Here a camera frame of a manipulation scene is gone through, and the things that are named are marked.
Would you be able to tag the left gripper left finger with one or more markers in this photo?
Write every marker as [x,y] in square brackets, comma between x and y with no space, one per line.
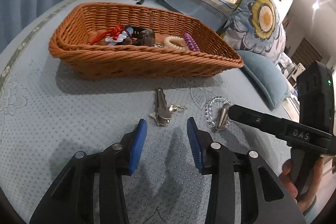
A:
[69,199]

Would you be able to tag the light blue bedspread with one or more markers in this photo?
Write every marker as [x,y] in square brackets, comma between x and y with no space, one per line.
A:
[48,113]

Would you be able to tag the red string charm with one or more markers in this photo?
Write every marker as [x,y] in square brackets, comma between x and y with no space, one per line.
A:
[117,34]

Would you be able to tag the teal round cushion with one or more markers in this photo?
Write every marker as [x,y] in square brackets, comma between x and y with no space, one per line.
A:
[267,78]

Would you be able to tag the small silver earring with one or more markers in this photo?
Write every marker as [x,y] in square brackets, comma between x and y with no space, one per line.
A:
[174,108]

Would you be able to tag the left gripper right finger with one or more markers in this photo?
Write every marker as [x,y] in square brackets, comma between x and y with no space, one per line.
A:
[264,198]

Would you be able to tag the brown wicker basket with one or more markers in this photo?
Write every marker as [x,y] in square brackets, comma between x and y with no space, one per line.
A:
[105,39]

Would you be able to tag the person's right hand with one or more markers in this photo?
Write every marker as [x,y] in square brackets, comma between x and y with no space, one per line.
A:
[322,167]

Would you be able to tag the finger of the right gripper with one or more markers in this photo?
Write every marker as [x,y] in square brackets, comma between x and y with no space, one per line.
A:
[264,122]

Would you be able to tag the striped blue pillow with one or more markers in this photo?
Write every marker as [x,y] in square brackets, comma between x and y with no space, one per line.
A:
[213,13]

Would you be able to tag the silver hair clip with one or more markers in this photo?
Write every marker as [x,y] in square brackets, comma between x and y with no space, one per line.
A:
[162,114]
[223,117]

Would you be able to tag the floral yellow blue pillow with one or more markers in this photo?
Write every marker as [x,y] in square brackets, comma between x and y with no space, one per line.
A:
[255,26]

